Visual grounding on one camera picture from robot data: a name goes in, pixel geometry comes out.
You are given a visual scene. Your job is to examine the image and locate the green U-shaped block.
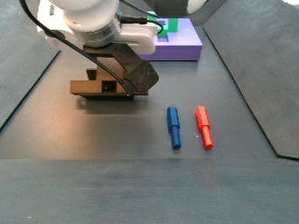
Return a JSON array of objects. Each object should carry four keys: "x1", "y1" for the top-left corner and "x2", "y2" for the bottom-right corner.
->
[{"x1": 147, "y1": 11, "x2": 179, "y2": 39}]

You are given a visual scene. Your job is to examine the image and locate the purple base block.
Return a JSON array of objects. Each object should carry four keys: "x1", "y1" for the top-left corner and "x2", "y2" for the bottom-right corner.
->
[{"x1": 140, "y1": 18, "x2": 203, "y2": 61}]

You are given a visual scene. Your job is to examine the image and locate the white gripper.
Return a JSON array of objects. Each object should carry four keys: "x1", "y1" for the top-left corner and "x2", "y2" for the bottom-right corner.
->
[{"x1": 83, "y1": 22, "x2": 159, "y2": 55}]

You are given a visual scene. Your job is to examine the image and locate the blue peg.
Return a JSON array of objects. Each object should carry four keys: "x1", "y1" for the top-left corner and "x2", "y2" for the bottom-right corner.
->
[{"x1": 167, "y1": 107, "x2": 182, "y2": 150}]

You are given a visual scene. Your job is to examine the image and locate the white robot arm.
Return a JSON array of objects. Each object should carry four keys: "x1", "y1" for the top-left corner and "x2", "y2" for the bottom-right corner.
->
[{"x1": 37, "y1": 0, "x2": 158, "y2": 54}]

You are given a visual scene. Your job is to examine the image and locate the black fixture bracket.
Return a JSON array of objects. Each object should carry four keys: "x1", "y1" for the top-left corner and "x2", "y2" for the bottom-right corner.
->
[{"x1": 79, "y1": 68, "x2": 136, "y2": 102}]

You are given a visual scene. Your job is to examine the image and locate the black cable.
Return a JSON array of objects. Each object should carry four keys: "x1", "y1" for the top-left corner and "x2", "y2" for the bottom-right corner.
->
[{"x1": 17, "y1": 0, "x2": 138, "y2": 95}]

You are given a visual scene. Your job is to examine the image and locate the red peg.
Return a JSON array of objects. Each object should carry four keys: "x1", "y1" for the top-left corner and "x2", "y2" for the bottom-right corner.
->
[{"x1": 195, "y1": 106, "x2": 214, "y2": 150}]

